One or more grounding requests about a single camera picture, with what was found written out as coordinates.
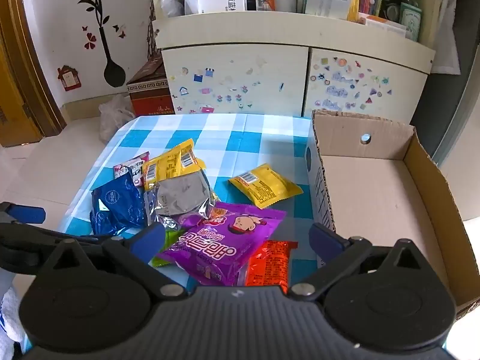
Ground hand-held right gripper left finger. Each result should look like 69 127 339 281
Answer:
41 224 188 301

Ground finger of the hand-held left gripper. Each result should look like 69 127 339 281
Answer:
0 223 64 272
0 202 46 225

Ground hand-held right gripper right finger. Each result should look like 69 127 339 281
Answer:
289 222 432 301

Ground green snack packet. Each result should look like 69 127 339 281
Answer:
152 229 184 267

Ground blue snack packet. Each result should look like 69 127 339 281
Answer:
90 174 149 235

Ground silver foil snack packet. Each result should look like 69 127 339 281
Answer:
144 170 220 233

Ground orange-red snack packet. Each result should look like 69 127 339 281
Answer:
244 240 299 295

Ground yellow snack packet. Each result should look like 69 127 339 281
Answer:
228 163 304 209
150 139 208 184
142 159 166 193

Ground brown cardboard box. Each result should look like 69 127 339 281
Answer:
305 109 480 321

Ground pink white snack packet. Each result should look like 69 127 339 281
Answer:
113 152 151 188

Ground purple snack packet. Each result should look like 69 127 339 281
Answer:
157 202 287 286

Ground clear plastic bag on floor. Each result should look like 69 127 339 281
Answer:
98 94 136 143

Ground wooden door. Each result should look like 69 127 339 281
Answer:
0 0 66 147

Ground blue white checked tablecloth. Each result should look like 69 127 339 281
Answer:
56 112 331 297

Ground red-brown carton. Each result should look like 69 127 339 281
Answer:
127 54 175 117

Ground brown woven bundle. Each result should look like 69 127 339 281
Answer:
147 0 157 61

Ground white cabinet with stickers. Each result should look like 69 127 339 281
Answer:
148 0 437 121

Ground white orange flat box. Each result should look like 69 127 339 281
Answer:
358 12 407 38

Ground green patterned box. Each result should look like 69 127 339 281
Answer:
399 2 421 42

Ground crumpled clear plastic bag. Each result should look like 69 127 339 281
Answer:
159 0 186 18

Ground white hanging cloth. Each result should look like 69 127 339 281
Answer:
431 0 463 76

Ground red house switch decal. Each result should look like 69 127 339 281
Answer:
57 65 82 92

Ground black vase wall decal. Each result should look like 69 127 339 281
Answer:
75 0 126 88

